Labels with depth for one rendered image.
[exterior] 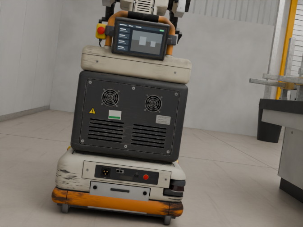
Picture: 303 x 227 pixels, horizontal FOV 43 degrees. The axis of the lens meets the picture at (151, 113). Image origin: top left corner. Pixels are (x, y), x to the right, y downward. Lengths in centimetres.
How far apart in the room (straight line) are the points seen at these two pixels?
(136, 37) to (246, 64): 676
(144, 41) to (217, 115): 658
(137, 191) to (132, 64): 61
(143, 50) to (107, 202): 74
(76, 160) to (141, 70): 53
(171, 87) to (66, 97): 639
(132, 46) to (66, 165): 64
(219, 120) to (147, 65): 655
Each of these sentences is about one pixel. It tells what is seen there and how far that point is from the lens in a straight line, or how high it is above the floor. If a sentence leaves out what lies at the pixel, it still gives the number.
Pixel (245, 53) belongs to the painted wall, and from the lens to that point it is 850.
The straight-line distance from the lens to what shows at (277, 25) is 321.
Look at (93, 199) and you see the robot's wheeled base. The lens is 185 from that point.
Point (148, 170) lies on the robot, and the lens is 182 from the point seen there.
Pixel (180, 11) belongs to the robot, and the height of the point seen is 112.
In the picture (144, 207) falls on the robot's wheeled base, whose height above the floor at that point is 8.
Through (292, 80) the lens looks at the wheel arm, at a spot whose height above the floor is 80.
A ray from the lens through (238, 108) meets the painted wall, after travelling 844.
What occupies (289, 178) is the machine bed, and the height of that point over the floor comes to 13.
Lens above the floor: 62
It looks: 3 degrees down
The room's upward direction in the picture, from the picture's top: 8 degrees clockwise
